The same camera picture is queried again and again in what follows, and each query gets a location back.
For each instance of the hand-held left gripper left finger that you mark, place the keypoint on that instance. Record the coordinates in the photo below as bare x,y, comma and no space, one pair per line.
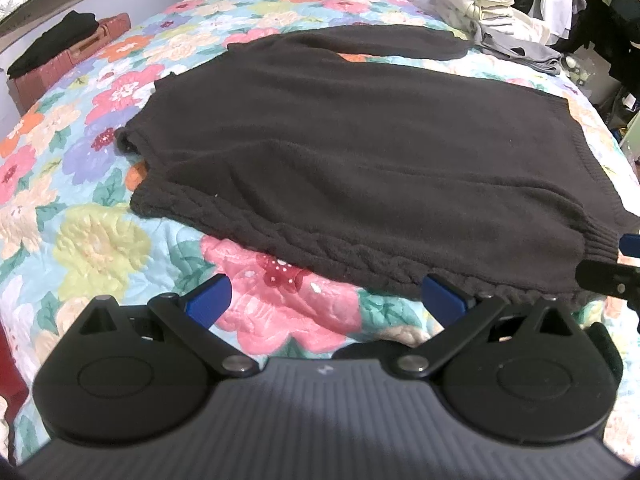
210,301

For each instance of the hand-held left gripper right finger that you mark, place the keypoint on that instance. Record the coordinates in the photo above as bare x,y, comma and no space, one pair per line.
442,302

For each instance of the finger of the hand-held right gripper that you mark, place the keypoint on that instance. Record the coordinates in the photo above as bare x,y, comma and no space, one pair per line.
607,277
631,247

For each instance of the black knit sweater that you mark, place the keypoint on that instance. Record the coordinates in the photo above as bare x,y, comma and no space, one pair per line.
350,160

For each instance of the pile of white clothes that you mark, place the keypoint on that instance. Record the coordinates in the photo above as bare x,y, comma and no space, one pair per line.
475,5

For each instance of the floral quilt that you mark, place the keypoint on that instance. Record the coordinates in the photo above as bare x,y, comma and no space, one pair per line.
90,240

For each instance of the grey garment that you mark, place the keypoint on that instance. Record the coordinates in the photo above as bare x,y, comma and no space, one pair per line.
525,52

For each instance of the red storage box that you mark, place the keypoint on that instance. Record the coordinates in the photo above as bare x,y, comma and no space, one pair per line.
50,74

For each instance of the folded black cloth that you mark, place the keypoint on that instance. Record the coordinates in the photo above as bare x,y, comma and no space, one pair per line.
55,40

